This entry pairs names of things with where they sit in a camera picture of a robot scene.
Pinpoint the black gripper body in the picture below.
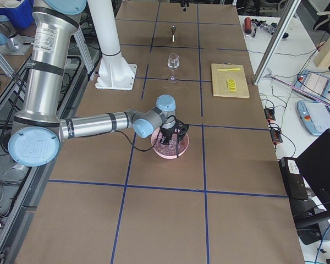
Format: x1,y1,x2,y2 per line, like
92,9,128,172
161,117,175,141

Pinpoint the steel double jigger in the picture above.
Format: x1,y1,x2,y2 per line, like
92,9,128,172
171,25,177,43

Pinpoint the clear ice cubes pile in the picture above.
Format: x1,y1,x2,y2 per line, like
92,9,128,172
154,133,189,157

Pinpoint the clear wine glass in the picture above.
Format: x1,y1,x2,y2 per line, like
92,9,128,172
167,53,180,83

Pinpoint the pink bowl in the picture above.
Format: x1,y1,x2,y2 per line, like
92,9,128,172
151,128,189,159

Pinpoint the bamboo cutting board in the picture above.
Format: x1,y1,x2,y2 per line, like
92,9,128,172
211,63,250,98

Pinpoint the yellow plastic knife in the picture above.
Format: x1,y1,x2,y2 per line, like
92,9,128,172
217,68,241,72

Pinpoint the red cylinder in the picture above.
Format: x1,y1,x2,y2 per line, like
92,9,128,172
244,17,252,34

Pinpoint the black box device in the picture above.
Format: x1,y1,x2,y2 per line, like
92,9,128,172
278,157,308,201

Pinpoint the teach pendant lower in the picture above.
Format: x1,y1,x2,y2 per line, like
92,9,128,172
297,100,330,136

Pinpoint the teach pendant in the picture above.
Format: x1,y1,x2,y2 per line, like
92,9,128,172
295,69,330,97
297,100,330,136

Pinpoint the black monitor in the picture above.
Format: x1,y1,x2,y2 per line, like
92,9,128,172
296,129,330,205

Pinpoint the teach pendant upper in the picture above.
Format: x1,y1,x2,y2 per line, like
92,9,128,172
295,69,330,97

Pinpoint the blue crate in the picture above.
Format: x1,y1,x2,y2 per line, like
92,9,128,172
0,1,34,28

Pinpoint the grey office chair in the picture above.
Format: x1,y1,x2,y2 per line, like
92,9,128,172
313,11,330,34

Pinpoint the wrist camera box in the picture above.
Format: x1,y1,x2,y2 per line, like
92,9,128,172
175,119,189,142

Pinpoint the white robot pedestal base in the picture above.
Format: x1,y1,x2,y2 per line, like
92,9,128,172
88,0,137,91

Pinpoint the aluminium frame beam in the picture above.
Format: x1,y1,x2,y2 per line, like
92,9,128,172
252,0,301,85

